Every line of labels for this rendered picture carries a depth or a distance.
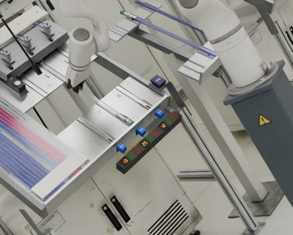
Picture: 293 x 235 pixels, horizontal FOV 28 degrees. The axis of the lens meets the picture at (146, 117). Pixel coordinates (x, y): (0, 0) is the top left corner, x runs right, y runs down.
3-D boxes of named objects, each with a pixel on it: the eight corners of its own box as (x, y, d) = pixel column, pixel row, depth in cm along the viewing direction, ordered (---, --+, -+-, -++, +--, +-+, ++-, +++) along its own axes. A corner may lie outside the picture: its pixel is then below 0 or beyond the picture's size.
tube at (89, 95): (133, 123, 224) (133, 121, 223) (131, 125, 223) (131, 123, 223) (43, 63, 245) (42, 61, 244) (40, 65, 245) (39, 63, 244)
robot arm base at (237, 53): (284, 58, 199) (258, 11, 194) (270, 84, 184) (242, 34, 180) (237, 77, 210) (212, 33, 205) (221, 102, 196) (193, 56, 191)
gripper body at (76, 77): (81, 48, 225) (80, 66, 235) (63, 62, 220) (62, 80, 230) (96, 59, 223) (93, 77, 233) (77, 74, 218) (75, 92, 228)
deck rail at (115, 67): (170, 105, 237) (171, 94, 232) (167, 107, 236) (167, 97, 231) (49, 28, 267) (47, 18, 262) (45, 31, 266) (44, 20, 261)
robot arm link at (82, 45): (87, 45, 224) (64, 52, 220) (89, 22, 213) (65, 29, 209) (96, 61, 220) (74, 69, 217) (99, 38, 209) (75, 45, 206)
